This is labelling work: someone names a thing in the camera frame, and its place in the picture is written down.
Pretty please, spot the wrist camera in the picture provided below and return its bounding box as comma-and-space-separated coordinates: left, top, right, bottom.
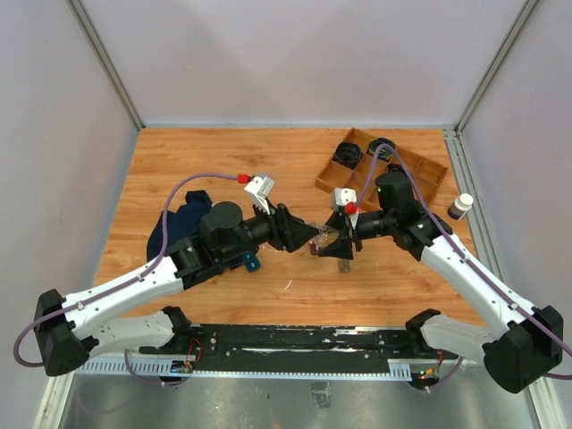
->
331, 188, 358, 215
244, 174, 275, 215

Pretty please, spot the teal pill box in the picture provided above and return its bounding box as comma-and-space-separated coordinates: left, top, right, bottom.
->
242, 252, 261, 273

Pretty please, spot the clear glass pill jar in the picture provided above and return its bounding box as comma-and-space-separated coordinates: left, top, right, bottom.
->
310, 223, 336, 236

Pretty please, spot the grey pill box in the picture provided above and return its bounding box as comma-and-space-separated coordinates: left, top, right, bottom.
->
338, 259, 351, 273

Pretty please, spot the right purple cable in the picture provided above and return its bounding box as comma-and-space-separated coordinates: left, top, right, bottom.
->
355, 143, 572, 388

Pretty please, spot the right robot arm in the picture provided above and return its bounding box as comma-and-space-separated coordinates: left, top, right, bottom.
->
318, 171, 565, 393

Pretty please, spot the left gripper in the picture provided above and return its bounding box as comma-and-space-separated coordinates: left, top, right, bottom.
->
219, 196, 320, 263

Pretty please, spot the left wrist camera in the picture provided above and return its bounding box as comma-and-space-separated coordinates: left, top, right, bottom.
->
244, 174, 275, 215

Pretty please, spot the wooden divided tray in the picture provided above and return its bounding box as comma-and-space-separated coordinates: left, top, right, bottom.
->
315, 128, 449, 204

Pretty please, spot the brown double pill box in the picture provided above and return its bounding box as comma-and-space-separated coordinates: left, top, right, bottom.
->
308, 241, 321, 256

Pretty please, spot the black yellow rolled sock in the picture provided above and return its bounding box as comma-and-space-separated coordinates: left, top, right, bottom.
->
367, 138, 397, 162

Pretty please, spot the dark blue cloth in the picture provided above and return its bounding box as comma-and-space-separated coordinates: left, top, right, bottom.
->
147, 190, 212, 266

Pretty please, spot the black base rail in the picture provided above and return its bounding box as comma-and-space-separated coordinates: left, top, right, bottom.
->
138, 324, 461, 373

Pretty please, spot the purple cable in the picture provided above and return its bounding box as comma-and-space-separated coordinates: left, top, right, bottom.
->
355, 143, 572, 388
13, 172, 249, 388

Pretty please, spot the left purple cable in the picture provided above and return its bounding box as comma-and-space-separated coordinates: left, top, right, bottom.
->
13, 172, 249, 388

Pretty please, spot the dark bottle white cap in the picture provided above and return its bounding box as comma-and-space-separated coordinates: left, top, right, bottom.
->
447, 193, 474, 220

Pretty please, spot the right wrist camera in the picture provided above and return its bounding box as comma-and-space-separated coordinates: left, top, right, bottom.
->
331, 188, 358, 215

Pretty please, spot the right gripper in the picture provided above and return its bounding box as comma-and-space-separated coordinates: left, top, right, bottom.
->
318, 209, 396, 259

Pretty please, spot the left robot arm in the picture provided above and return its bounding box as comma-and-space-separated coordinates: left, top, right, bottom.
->
33, 202, 318, 376

